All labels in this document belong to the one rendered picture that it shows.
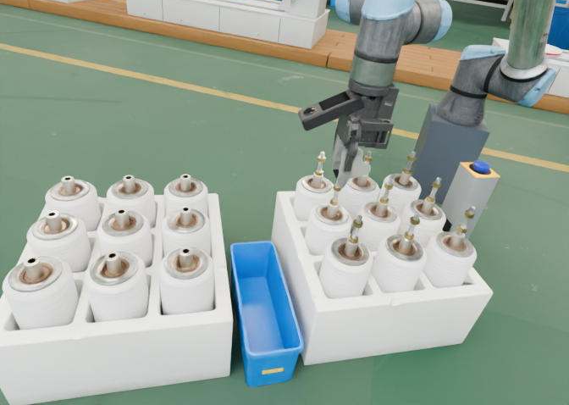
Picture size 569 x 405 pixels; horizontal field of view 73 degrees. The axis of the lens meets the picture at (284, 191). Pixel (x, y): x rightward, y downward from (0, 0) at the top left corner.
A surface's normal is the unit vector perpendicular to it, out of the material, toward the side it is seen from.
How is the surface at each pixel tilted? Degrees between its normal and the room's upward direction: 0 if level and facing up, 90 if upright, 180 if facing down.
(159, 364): 90
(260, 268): 88
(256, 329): 0
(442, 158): 90
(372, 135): 90
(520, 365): 0
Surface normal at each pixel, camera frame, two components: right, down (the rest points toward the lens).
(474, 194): 0.21, 0.58
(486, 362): 0.11, -0.82
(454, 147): -0.27, 0.52
